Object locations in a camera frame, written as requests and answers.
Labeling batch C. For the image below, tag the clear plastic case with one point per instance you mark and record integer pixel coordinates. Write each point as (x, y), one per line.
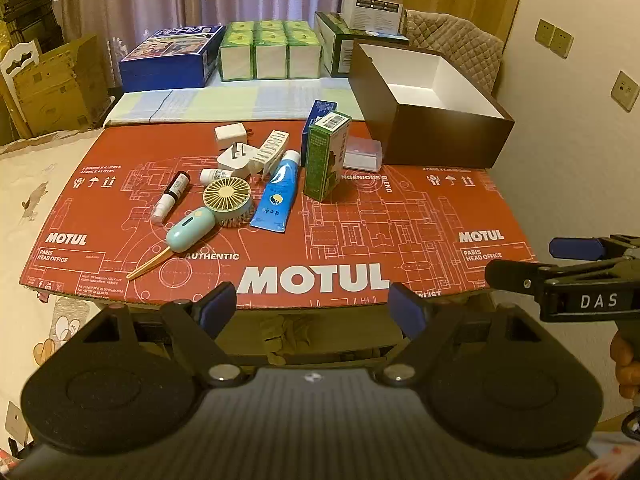
(362, 154)

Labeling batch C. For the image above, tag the cartoon printed bed sheet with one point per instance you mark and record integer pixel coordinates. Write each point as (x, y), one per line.
(40, 185)

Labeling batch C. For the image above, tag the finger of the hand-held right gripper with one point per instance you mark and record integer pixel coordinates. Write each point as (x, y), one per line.
(575, 248)
(515, 274)

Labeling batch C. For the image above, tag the white rounded charger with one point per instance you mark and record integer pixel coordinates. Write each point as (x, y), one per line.
(235, 162)

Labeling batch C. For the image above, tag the black folding rack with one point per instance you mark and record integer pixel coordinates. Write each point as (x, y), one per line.
(27, 15)

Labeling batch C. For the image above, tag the mint handheld fan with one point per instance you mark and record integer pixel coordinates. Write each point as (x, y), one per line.
(210, 210)

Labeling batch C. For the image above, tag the dark green carton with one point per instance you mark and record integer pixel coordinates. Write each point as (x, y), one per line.
(335, 50)

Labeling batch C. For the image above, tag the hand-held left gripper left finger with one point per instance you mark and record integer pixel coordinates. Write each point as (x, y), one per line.
(220, 307)

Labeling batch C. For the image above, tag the gold wall socket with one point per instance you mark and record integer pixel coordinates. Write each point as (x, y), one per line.
(561, 41)
(625, 91)
(544, 31)

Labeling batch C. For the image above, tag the quilted chair back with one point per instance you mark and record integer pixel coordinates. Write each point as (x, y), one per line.
(465, 40)

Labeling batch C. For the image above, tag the small white bottle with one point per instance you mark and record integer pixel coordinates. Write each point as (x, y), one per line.
(212, 175)

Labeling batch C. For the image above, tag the brown cardboard box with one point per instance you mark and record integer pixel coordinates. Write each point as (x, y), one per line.
(57, 85)

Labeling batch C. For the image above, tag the large blue printed box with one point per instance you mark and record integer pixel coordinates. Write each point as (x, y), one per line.
(165, 67)

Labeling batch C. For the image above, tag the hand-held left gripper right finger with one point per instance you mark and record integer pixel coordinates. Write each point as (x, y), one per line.
(407, 312)

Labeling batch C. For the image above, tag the green medicine box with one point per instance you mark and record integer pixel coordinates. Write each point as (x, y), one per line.
(325, 160)

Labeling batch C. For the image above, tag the blue toothpaste tube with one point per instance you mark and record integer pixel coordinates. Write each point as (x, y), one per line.
(277, 192)

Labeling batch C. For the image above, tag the cream ribbed plastic holder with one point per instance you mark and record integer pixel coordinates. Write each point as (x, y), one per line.
(270, 150)

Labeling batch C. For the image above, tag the green tissue multipack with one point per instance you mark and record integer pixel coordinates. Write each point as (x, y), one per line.
(270, 52)

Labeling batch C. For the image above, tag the black and white tube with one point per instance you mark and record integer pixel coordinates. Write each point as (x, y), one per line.
(172, 197)

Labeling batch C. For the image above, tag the person's right hand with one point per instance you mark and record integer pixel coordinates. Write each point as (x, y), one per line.
(627, 372)

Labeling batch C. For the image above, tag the pastel checkered cloth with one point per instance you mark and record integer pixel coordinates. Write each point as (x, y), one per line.
(225, 102)

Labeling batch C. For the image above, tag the small blue box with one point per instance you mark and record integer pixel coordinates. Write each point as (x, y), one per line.
(315, 120)

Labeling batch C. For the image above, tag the white carved chair back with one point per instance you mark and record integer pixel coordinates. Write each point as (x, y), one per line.
(17, 67)

